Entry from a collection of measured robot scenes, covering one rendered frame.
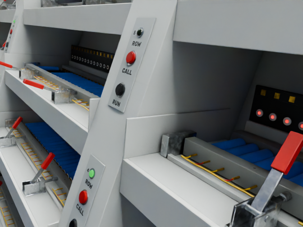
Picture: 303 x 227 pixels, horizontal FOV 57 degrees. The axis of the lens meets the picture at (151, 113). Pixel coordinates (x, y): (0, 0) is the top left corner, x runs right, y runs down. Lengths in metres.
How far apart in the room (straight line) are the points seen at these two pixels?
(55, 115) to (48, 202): 0.17
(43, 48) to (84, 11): 0.47
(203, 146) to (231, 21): 0.14
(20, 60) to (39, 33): 0.11
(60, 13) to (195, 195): 0.51
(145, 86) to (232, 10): 0.12
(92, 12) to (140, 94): 0.24
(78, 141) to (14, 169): 0.31
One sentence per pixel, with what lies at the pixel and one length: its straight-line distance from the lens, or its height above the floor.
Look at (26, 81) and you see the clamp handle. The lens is 0.55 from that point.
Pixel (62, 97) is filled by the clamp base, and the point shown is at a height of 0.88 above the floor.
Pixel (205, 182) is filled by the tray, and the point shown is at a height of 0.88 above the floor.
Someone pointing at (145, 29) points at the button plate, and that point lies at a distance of 0.36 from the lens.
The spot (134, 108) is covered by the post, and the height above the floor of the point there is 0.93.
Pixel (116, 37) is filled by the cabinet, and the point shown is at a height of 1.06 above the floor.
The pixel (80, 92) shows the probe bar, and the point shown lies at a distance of 0.57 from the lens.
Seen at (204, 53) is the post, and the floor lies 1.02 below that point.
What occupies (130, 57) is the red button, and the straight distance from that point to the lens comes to 0.36.
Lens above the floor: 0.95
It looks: 4 degrees down
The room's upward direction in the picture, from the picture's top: 19 degrees clockwise
